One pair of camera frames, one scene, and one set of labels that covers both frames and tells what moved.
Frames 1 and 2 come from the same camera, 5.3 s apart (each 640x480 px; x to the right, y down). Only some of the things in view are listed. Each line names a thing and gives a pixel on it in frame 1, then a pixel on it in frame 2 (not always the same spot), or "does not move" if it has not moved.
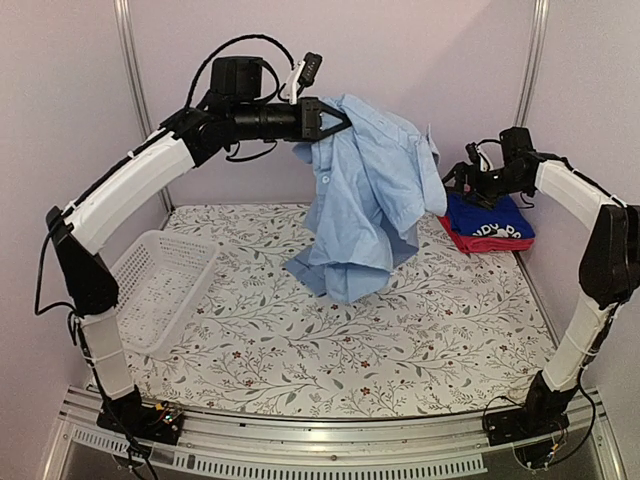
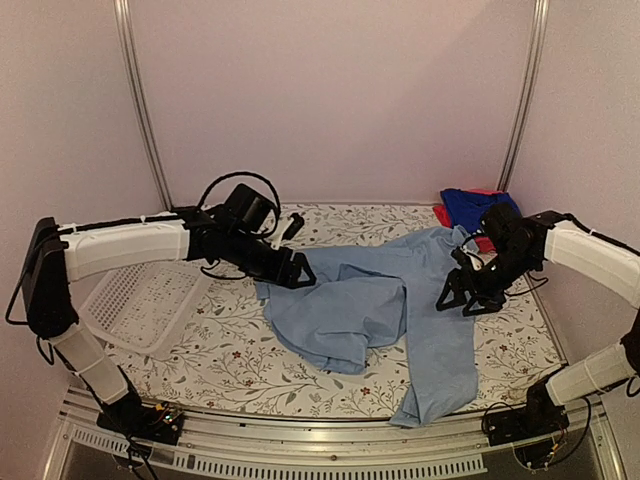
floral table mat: x=466 y=333 does not move
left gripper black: x=310 y=121 to x=282 y=275
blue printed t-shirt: x=506 y=220 does not move
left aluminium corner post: x=125 y=28 does not move
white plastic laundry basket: x=157 y=283 does not move
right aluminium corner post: x=533 y=63 does not move
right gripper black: x=462 y=170 to x=456 y=279
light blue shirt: x=375 y=186 to x=365 y=299
